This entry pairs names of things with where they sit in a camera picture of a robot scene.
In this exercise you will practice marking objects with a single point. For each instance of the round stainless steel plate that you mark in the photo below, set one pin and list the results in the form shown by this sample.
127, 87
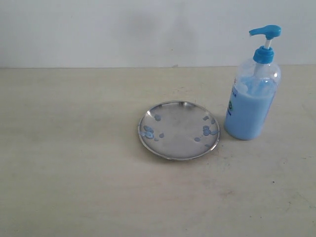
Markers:
179, 130

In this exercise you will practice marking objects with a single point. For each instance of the blue soap pump bottle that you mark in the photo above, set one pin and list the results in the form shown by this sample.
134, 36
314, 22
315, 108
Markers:
254, 88

